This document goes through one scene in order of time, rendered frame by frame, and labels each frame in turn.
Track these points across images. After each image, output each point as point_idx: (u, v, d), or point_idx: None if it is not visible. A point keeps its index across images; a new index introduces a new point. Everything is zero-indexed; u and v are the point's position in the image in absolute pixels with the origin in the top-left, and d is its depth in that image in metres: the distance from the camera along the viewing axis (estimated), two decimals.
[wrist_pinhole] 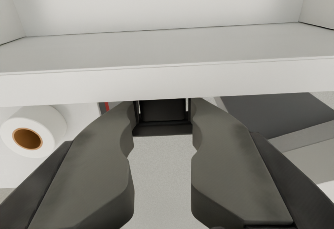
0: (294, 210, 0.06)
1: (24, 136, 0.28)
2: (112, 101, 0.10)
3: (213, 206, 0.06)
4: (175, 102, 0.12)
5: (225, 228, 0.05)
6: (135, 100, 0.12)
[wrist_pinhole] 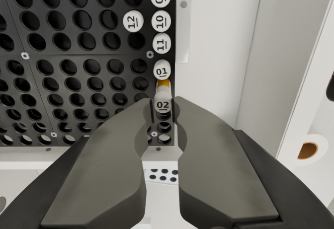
0: (279, 204, 0.06)
1: (300, 152, 0.35)
2: (321, 99, 0.14)
3: (202, 206, 0.06)
4: None
5: (225, 228, 0.05)
6: (151, 100, 0.12)
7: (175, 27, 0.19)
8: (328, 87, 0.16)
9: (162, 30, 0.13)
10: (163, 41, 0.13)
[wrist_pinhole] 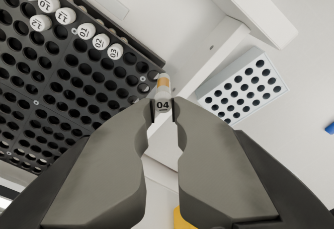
0: (279, 204, 0.06)
1: None
2: None
3: (202, 206, 0.06)
4: None
5: (225, 228, 0.05)
6: (151, 100, 0.12)
7: None
8: None
9: (52, 8, 0.16)
10: (60, 13, 0.16)
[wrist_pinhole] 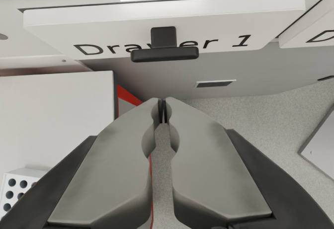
0: (272, 201, 0.06)
1: None
2: (138, 19, 0.20)
3: (196, 207, 0.06)
4: (170, 35, 0.22)
5: (225, 228, 0.05)
6: (160, 100, 0.11)
7: None
8: (140, 51, 0.23)
9: None
10: None
